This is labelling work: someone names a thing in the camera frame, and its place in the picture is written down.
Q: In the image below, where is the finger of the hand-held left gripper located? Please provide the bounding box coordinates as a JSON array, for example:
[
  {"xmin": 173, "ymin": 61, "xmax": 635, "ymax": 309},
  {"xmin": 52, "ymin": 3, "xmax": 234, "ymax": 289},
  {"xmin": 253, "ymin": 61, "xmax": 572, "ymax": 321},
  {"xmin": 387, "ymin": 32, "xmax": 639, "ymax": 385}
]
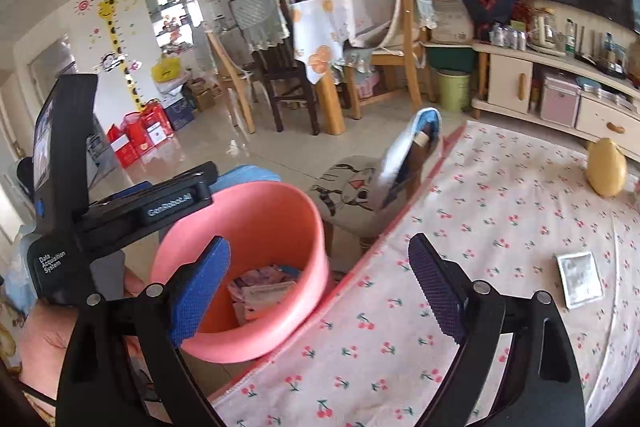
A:
[{"xmin": 92, "ymin": 161, "xmax": 219, "ymax": 210}]

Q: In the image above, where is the brown cardboard box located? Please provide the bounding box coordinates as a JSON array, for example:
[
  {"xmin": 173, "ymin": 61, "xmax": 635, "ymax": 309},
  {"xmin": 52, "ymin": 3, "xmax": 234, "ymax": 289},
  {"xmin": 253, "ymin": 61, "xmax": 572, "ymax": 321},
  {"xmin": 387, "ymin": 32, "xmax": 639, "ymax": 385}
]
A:
[{"xmin": 187, "ymin": 79, "xmax": 216, "ymax": 110}]

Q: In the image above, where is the orange print tablecloth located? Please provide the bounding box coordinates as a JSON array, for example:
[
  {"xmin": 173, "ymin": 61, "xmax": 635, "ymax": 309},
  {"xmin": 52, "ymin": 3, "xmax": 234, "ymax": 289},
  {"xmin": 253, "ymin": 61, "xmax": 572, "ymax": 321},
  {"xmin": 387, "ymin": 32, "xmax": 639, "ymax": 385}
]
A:
[{"xmin": 290, "ymin": 0, "xmax": 351, "ymax": 85}]

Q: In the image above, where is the yellow pear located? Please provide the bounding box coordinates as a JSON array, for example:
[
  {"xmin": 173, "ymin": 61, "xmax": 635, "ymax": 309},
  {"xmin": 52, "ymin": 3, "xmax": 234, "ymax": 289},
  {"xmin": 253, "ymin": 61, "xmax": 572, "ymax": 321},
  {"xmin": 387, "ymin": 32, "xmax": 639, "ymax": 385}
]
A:
[{"xmin": 586, "ymin": 137, "xmax": 628, "ymax": 198}]

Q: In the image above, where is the green waste bin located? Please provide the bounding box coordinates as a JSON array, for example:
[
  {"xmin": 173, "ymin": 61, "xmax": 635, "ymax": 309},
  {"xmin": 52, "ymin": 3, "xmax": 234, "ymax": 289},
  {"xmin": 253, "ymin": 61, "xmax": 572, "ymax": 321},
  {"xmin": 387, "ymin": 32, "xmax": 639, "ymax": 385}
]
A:
[{"xmin": 436, "ymin": 69, "xmax": 472, "ymax": 112}]

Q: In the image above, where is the wooden dining table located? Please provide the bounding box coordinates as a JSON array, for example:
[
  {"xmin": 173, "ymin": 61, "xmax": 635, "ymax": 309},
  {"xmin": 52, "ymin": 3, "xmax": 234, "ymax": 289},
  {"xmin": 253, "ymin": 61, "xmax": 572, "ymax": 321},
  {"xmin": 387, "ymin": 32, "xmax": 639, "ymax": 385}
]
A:
[{"xmin": 315, "ymin": 72, "xmax": 346, "ymax": 135}]

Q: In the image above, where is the pile of wrappers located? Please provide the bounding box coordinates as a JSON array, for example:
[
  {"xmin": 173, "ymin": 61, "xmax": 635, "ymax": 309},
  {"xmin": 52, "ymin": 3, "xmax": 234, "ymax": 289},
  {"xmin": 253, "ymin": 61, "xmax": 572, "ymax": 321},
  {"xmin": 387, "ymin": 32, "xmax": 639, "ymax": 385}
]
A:
[{"xmin": 227, "ymin": 263, "xmax": 301, "ymax": 323}]

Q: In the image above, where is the light wooden chair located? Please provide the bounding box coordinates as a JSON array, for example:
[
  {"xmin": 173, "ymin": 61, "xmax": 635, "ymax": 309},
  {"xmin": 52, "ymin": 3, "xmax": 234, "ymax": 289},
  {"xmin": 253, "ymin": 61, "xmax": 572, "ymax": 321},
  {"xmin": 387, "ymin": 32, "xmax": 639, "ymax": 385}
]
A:
[
  {"xmin": 342, "ymin": 0, "xmax": 436, "ymax": 120},
  {"xmin": 205, "ymin": 29, "xmax": 256, "ymax": 132}
]

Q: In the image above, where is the person's left hand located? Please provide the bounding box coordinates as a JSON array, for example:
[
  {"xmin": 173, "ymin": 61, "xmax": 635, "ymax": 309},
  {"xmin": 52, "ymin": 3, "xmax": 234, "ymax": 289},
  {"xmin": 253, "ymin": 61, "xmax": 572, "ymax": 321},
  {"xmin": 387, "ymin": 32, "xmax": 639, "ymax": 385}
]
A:
[{"xmin": 19, "ymin": 302, "xmax": 81, "ymax": 390}]

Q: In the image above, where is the small cat print chair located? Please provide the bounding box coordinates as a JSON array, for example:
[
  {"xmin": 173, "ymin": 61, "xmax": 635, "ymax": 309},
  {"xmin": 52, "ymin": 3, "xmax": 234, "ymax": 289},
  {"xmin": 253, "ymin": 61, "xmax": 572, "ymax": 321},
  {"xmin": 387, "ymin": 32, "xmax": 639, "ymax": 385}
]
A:
[{"xmin": 310, "ymin": 107, "xmax": 443, "ymax": 253}]

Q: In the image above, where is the pink plastic bucket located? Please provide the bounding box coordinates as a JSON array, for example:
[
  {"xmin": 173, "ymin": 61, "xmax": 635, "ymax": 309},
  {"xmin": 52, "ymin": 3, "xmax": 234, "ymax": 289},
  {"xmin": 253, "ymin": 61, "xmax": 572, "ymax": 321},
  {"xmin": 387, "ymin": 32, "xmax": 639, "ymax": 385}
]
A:
[{"xmin": 150, "ymin": 179, "xmax": 331, "ymax": 364}]

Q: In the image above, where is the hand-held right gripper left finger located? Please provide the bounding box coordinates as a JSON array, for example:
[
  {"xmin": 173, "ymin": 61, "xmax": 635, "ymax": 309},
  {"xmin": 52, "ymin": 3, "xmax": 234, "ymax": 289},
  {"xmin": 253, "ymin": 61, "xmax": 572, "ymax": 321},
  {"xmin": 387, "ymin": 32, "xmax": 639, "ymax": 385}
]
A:
[{"xmin": 57, "ymin": 235, "xmax": 232, "ymax": 427}]

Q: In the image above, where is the pink storage box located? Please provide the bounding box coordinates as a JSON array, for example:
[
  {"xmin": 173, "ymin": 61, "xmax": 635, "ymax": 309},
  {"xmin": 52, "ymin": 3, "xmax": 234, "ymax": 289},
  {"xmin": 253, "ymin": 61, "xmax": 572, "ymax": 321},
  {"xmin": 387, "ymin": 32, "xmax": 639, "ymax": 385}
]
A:
[{"xmin": 540, "ymin": 74, "xmax": 581, "ymax": 128}]

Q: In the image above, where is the red gift box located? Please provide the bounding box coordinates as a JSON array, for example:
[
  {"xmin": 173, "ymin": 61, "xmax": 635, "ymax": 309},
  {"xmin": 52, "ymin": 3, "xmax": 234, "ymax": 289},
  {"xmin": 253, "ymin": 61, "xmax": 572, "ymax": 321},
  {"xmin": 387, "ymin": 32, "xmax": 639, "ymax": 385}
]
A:
[
  {"xmin": 106, "ymin": 123, "xmax": 143, "ymax": 168},
  {"xmin": 125, "ymin": 101, "xmax": 176, "ymax": 152}
]

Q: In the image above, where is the giraffe height chart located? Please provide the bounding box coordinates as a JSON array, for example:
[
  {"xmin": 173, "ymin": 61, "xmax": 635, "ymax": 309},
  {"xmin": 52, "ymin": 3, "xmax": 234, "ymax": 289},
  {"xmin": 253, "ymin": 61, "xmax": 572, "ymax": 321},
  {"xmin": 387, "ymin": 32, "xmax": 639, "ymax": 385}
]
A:
[{"xmin": 97, "ymin": 0, "xmax": 146, "ymax": 112}]

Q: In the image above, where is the white sack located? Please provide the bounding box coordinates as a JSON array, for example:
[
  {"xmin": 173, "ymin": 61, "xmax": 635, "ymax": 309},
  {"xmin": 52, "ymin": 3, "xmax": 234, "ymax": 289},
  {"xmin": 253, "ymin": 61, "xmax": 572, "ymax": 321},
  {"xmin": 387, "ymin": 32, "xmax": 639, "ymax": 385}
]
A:
[{"xmin": 431, "ymin": 0, "xmax": 476, "ymax": 45}]

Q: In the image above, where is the silver foil packet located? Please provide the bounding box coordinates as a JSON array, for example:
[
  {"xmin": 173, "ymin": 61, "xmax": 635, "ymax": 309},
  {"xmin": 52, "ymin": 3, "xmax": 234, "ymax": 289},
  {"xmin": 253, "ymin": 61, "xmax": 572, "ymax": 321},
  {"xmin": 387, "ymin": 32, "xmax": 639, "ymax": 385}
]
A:
[{"xmin": 555, "ymin": 251, "xmax": 605, "ymax": 310}]

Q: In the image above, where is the cherry print tablecloth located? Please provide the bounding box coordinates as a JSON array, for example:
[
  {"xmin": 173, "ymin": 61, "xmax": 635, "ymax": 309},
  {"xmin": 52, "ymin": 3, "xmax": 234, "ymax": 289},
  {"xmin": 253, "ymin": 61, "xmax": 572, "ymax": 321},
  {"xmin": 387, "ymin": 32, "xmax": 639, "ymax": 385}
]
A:
[{"xmin": 207, "ymin": 119, "xmax": 640, "ymax": 427}]

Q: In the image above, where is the cream television cabinet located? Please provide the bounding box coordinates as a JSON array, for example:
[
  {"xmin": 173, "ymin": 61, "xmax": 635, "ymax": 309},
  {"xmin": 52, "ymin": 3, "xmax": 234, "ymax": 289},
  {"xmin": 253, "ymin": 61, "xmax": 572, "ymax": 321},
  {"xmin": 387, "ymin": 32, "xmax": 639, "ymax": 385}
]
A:
[{"xmin": 472, "ymin": 39, "xmax": 640, "ymax": 142}]

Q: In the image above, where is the row of small glass jars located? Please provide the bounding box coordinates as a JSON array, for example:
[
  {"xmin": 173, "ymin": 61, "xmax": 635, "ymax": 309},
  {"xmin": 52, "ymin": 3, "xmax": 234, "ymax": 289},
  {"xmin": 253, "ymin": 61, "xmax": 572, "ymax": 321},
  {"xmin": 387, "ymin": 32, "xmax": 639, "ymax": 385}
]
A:
[{"xmin": 489, "ymin": 23, "xmax": 530, "ymax": 50}]

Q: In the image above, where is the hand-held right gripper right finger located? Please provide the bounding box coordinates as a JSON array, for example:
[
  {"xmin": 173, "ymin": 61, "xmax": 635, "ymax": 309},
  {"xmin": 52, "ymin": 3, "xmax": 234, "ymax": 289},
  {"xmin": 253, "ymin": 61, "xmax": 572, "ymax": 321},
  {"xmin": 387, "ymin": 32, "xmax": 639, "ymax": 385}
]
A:
[{"xmin": 407, "ymin": 233, "xmax": 586, "ymax": 427}]

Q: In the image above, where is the yellow bag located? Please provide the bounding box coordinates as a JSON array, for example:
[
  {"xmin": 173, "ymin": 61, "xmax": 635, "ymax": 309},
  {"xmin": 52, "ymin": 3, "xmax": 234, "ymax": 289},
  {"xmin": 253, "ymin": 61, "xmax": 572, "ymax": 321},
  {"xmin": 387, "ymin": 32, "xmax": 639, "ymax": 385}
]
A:
[{"xmin": 151, "ymin": 57, "xmax": 183, "ymax": 82}]

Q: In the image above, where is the grey green lace chair cover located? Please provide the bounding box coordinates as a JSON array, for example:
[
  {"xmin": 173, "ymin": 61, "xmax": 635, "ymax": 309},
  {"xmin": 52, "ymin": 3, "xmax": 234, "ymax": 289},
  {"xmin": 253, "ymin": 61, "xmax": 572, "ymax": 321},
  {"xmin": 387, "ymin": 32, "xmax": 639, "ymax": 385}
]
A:
[{"xmin": 230, "ymin": 0, "xmax": 291, "ymax": 52}]

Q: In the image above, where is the blue fabric item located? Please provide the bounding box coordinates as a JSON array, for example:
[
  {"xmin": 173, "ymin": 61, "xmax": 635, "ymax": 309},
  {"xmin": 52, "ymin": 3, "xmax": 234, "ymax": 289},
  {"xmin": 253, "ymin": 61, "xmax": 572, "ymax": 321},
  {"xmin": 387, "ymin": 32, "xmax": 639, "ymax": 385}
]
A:
[{"xmin": 212, "ymin": 164, "xmax": 282, "ymax": 190}]

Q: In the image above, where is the dark green storage box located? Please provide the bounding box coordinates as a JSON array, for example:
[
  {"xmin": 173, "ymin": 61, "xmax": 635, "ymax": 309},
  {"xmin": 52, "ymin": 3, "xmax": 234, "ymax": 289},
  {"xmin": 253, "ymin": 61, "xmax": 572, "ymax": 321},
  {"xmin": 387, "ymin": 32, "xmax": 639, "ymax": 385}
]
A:
[{"xmin": 425, "ymin": 44, "xmax": 476, "ymax": 72}]

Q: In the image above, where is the dark wooden chair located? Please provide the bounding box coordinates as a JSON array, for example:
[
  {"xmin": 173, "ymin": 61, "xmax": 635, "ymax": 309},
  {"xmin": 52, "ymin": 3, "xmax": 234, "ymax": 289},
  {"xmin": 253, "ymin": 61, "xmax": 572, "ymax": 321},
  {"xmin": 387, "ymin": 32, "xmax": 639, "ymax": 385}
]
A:
[{"xmin": 252, "ymin": 0, "xmax": 321, "ymax": 135}]

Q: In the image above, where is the blue cardboard box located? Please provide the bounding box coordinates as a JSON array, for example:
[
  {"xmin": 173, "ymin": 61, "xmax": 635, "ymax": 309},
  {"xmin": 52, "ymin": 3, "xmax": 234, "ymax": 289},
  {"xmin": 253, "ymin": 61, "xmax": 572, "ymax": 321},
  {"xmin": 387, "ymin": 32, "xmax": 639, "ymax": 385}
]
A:
[{"xmin": 165, "ymin": 99, "xmax": 196, "ymax": 130}]

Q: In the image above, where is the glass kettle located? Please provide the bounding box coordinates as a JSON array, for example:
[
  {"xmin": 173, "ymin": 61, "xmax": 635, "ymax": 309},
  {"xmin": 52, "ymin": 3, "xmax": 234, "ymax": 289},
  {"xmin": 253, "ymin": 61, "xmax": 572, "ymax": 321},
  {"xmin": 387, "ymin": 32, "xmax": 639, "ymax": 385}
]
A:
[{"xmin": 530, "ymin": 12, "xmax": 566, "ymax": 52}]

